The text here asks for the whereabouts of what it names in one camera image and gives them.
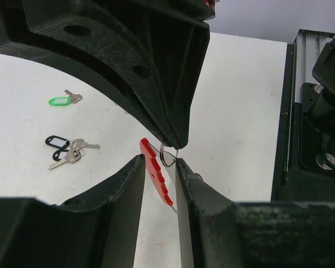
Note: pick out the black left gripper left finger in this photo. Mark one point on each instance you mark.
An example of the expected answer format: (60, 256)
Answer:
(97, 228)

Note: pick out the metal key organiser red handle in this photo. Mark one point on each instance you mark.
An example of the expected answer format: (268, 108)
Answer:
(155, 160)

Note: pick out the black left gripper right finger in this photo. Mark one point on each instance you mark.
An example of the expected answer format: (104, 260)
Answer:
(217, 232)

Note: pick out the keys with black tags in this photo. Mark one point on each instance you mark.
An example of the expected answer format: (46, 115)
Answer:
(68, 151)

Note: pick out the key with green tag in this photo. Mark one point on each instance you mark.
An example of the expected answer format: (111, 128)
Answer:
(71, 98)

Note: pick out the aluminium front rail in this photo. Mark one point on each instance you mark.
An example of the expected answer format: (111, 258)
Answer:
(301, 83)

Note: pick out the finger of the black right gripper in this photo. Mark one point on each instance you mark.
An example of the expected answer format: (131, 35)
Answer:
(176, 36)
(86, 41)

